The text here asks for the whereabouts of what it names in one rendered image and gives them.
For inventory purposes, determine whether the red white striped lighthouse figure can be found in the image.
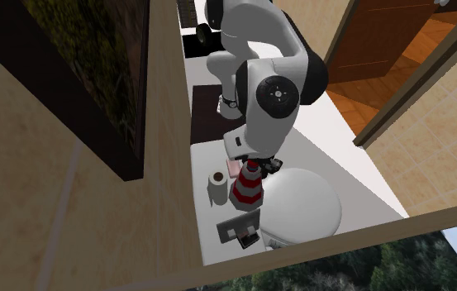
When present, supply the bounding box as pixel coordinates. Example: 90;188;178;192
228;159;266;212

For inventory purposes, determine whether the pink box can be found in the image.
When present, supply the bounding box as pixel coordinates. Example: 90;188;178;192
226;157;240;179

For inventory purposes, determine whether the white toilet paper roll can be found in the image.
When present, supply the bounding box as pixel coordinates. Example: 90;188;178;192
206;170;230;208

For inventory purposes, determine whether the grey flat box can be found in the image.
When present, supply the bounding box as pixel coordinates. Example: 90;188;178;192
216;208;263;245

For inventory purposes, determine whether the small black box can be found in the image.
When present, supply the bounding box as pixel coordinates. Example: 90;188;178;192
237;231;261;250

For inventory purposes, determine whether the dark robot stand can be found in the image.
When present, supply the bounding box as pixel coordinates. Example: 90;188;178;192
189;84;250;146

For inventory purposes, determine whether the window with forest view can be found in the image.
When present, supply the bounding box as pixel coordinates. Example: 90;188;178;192
183;219;457;291

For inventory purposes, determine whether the brown wooden door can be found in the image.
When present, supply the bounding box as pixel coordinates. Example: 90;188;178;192
326;0;441;85

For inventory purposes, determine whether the dark framed wall picture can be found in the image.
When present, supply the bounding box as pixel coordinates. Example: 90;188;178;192
0;0;151;183

